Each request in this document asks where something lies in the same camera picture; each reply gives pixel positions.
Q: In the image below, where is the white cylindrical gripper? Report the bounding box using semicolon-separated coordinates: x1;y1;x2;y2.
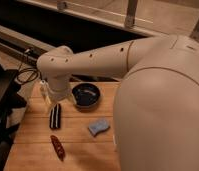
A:
47;78;75;104

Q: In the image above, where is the black white striped eraser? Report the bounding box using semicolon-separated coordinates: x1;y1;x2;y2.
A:
49;104;61;129

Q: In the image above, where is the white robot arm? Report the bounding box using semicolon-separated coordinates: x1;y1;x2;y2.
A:
37;35;199;171

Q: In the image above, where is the dark blue ceramic bowl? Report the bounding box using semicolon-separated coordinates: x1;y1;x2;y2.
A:
72;83;101;108

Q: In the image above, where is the white stapler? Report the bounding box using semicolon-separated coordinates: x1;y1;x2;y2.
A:
39;80;50;107

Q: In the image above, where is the blue sponge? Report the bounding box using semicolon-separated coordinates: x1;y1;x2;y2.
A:
88;119;110;136

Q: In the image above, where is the black equipment at left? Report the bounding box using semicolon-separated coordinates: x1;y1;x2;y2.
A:
0;64;27;171

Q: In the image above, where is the red brown folding knife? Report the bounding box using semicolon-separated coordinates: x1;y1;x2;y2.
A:
50;135;65;161

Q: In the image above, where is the black cable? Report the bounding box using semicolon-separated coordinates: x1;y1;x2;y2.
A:
15;46;44;85

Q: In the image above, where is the metal rail frame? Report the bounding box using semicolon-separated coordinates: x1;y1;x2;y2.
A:
0;0;199;84

